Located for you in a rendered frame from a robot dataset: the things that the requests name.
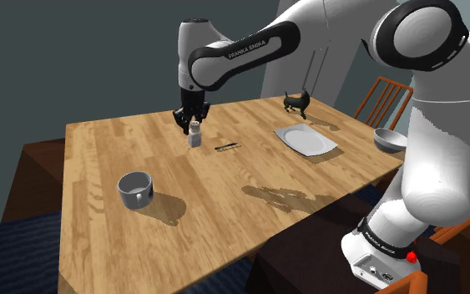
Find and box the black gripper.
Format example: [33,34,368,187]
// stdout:
[172,86,212,137]

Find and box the small white bottle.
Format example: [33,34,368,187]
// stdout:
[187,120,203,149]

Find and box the black pen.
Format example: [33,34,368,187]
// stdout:
[213,141,240,152]

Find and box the light wooden table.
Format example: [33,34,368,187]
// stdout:
[57,94,406,294]

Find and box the grey mug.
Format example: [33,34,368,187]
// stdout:
[116,170,155,210]

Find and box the black animal figure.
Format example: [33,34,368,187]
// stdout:
[281,89,312,121]

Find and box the white square plate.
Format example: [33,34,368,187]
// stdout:
[273,123,340,158]

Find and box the dark brown cabinet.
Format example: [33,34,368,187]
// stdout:
[0,138,67,224]

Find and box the dark robot stand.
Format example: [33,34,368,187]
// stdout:
[244,192,463,294]

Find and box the wooden slat-back chair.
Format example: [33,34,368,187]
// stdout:
[352,75,415,132]

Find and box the grey bowl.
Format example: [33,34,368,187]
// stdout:
[372,127,409,155]

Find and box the dark blue rug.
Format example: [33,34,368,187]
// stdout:
[0,184,387,294]

